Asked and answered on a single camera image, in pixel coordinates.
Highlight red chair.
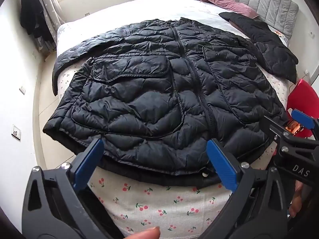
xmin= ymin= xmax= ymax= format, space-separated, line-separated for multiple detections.
xmin=287 ymin=78 xmax=319 ymax=138

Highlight person's right hand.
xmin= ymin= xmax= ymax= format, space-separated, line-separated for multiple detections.
xmin=289 ymin=180 xmax=305 ymax=218

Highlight black fleece jacket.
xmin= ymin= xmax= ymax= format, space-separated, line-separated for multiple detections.
xmin=219 ymin=12 xmax=299 ymax=84

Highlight person's left hand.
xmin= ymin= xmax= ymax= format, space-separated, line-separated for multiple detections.
xmin=130 ymin=226 xmax=161 ymax=239

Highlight black quilted puffer jacket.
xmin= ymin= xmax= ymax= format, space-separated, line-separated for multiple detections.
xmin=43 ymin=17 xmax=289 ymax=188

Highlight grey padded headboard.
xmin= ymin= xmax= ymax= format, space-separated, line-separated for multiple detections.
xmin=214 ymin=0 xmax=299 ymax=40

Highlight patterned white curtain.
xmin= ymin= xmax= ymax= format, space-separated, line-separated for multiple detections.
xmin=41 ymin=0 xmax=66 ymax=53

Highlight white wall switch with knob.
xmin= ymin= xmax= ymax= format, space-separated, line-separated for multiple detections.
xmin=11 ymin=124 xmax=22 ymax=140

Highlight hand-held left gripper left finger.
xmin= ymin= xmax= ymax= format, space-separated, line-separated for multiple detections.
xmin=22 ymin=138 xmax=125 ymax=239

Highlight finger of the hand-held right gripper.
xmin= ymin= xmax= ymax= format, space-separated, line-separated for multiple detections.
xmin=290 ymin=109 xmax=319 ymax=136
xmin=261 ymin=115 xmax=319 ymax=158

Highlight bed with cherry print sheet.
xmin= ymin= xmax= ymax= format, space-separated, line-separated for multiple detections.
xmin=53 ymin=0 xmax=291 ymax=239

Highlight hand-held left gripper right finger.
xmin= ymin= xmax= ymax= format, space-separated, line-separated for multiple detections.
xmin=199 ymin=139 xmax=290 ymax=239

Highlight hanging dark clothes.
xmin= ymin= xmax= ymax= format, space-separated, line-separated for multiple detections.
xmin=20 ymin=0 xmax=55 ymax=53

